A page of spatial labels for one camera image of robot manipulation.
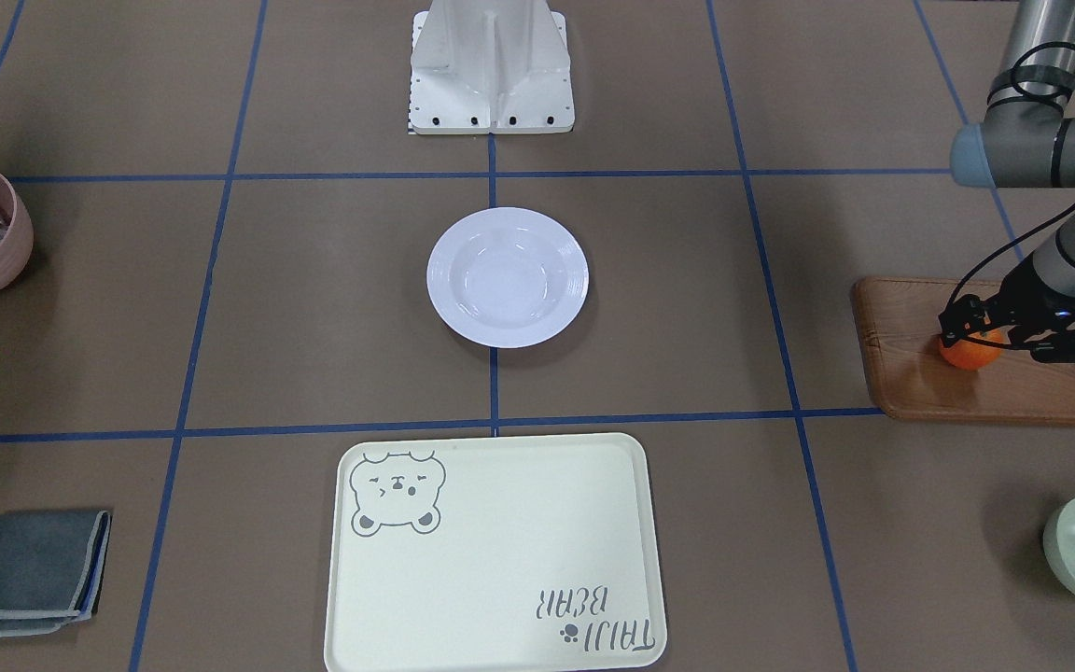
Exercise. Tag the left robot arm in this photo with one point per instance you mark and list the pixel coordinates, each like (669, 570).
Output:
(1025, 140)

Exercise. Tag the white round plate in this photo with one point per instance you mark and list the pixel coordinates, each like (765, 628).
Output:
(507, 277)

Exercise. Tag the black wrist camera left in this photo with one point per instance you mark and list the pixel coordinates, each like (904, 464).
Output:
(961, 319)

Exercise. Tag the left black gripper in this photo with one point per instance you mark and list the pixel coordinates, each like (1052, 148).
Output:
(1015, 302)

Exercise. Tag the cream bear print tray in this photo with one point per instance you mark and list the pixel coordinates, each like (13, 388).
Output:
(495, 554)

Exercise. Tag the brown wooden tray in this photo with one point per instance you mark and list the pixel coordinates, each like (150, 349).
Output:
(898, 329)

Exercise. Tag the folded grey cloth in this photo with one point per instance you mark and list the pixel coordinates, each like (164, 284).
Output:
(52, 566)

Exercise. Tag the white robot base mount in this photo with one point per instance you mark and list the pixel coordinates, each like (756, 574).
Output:
(480, 67)

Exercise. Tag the orange mandarin fruit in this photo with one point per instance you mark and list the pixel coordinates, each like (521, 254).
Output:
(966, 356)

